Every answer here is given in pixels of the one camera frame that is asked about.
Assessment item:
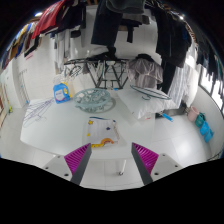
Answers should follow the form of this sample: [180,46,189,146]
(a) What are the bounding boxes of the hanging red garment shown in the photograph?
[31,0,73,39]

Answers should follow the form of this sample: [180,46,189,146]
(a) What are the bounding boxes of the dark plastic hangers on rack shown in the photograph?
[63,64,84,78]

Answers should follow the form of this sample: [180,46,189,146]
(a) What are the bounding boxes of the teal bucket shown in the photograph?
[194,112,206,128]

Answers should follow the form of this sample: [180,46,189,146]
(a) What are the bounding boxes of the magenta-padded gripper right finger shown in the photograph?
[130,142,184,187]

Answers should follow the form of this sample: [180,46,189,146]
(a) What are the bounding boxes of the white yellow orange patterned towel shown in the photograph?
[83,116,120,149]

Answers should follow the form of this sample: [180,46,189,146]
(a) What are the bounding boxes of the row of colourful hanging clothes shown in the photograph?
[1,23,41,69]

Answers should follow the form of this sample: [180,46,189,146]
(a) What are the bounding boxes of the thin round hoop hanger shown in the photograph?
[129,84,172,101]

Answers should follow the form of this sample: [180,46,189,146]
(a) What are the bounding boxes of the yellow detergent pack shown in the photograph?
[63,81,73,98]

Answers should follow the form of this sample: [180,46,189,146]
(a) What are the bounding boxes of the hanging dark trousers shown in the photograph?
[90,0,124,48]

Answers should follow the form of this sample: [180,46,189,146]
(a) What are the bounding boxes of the pink bucket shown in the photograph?
[187,105,200,122]

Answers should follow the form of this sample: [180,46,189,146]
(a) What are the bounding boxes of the hanging black clothes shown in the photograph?
[151,3,193,94]

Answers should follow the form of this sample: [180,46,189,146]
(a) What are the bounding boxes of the clothes row by window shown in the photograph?
[194,29,224,111]

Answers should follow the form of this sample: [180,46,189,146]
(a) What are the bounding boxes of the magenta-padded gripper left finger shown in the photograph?
[42,143,92,186]

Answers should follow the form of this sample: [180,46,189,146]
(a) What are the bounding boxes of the blue detergent bottle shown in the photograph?
[53,82,72,105]

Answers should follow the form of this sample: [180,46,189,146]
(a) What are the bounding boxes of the black and white clothes pile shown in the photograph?
[87,46,118,61]

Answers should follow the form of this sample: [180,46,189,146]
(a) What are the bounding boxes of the blue bucket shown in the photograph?
[199,120,214,144]

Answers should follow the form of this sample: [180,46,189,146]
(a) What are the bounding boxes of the hanging white clothes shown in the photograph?
[53,29,73,71]

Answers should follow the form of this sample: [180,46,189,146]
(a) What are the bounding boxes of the white pillow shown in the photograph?
[116,87,179,120]

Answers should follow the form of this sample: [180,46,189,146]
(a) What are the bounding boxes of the round pale green peg hanger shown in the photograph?
[73,87,116,113]

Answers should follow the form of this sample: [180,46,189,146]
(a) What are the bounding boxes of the black folding drying rack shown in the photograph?
[63,57,129,90]

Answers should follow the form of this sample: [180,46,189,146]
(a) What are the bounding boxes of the grey garment on rack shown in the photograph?
[125,57,164,89]

